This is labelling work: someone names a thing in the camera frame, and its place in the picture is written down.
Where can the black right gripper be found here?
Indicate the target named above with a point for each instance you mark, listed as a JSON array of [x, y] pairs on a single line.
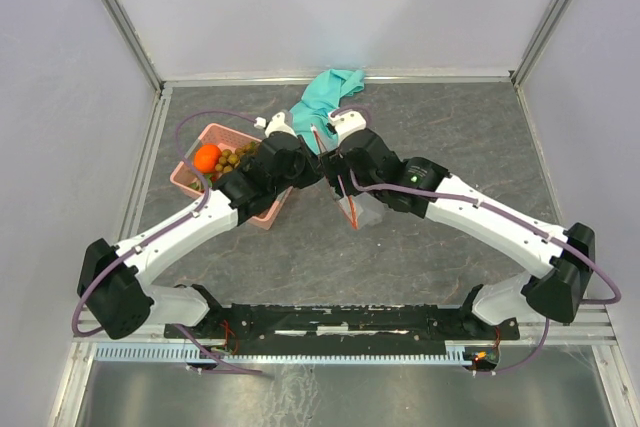
[[334, 166]]

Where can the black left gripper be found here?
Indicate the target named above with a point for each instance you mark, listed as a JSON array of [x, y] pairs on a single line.
[[313, 168]]

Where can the clear zip top bag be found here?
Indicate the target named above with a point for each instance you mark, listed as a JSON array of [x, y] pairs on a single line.
[[360, 211]]

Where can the orange tangerine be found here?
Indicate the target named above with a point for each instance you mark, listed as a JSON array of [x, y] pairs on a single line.
[[206, 158]]

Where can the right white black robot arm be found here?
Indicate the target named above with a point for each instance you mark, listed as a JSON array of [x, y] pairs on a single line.
[[556, 260]]

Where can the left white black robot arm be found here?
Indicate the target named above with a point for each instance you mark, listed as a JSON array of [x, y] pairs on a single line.
[[116, 282]]

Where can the longan bunch with leaves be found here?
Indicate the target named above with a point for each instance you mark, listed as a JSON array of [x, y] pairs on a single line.
[[230, 159]]

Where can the teal cloth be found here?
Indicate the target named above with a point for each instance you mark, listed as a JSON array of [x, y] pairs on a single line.
[[322, 96]]

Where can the pink plastic basket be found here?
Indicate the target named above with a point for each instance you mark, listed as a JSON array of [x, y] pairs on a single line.
[[225, 139]]

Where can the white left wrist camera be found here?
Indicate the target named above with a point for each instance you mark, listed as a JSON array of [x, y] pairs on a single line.
[[282, 122]]

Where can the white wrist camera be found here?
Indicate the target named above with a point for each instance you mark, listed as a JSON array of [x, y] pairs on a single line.
[[346, 123], [282, 122]]

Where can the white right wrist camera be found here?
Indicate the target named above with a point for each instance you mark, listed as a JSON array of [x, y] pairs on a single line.
[[346, 123]]

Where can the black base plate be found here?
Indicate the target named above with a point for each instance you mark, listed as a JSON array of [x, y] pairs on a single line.
[[318, 331]]

